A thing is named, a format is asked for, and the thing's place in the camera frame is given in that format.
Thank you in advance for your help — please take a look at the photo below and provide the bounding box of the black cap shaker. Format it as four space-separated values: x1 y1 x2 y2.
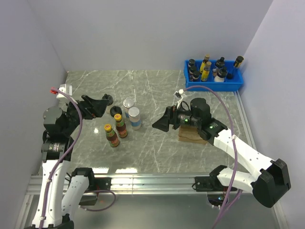
110 106 122 117
102 94 113 106

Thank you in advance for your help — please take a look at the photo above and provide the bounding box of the leaning black yellow bottle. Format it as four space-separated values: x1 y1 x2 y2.
227 56 244 80

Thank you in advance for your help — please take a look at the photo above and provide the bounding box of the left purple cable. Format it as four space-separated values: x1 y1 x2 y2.
38 89 117 229

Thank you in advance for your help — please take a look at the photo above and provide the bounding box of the yellow label bottle front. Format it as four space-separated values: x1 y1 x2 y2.
201 61 212 82

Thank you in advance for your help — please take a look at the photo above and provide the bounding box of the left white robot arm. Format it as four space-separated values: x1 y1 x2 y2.
30 94 113 229

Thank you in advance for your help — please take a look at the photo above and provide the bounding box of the yellow label bottle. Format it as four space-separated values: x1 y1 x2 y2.
199 54 210 73
201 61 212 82

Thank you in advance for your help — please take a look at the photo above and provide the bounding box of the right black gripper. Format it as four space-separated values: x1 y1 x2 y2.
152 103 201 132

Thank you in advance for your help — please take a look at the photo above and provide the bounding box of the black cap bottle rear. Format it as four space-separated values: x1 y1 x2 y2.
215 57 225 69

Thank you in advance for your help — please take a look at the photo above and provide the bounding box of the dark bottle in bin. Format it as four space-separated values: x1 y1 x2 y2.
188 59 195 68

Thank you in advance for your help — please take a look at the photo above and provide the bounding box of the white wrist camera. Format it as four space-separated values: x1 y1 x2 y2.
50 84 72 101
173 89 186 100

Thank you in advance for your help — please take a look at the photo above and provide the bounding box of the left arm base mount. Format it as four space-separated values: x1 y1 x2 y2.
79 177 111 206

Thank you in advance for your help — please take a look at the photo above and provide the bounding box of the red sauce bottle yellow cap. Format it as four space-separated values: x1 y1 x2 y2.
114 114 128 138

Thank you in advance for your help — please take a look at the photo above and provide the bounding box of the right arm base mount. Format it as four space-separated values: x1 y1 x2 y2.
192 173 228 208

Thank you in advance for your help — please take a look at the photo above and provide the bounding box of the aluminium frame rail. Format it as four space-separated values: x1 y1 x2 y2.
15 173 289 229

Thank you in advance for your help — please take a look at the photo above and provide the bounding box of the silver lid jar blue label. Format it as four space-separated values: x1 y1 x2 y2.
128 107 142 130

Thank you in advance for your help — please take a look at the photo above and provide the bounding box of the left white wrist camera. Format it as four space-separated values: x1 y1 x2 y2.
50 84 72 101

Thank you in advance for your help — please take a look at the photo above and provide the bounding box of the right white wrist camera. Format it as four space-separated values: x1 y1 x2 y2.
173 89 186 100

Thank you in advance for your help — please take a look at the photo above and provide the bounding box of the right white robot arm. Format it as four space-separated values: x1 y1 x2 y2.
152 98 291 208

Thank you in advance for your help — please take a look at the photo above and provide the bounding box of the black cap white bottle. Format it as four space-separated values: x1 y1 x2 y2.
214 67 228 83

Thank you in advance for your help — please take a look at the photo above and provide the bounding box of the dark bottle front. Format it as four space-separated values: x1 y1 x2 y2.
192 71 201 82

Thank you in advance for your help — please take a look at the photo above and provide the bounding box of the black cap shaker front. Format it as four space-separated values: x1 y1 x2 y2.
110 106 122 117

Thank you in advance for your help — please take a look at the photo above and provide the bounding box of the wooden tiered rack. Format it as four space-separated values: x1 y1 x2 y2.
178 125 208 145

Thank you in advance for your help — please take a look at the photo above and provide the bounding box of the blue plastic bin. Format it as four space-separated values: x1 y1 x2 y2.
183 60 244 92

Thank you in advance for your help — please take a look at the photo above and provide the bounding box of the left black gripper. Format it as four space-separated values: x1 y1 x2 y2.
63 94 109 136

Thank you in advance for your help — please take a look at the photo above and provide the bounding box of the yellow label bottle rear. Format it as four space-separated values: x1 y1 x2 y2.
199 54 210 73

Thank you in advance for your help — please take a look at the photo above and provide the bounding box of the red sauce bottle front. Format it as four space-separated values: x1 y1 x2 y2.
104 124 120 147

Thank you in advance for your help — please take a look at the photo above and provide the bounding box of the dark bottle middle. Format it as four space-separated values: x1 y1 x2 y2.
189 65 197 76

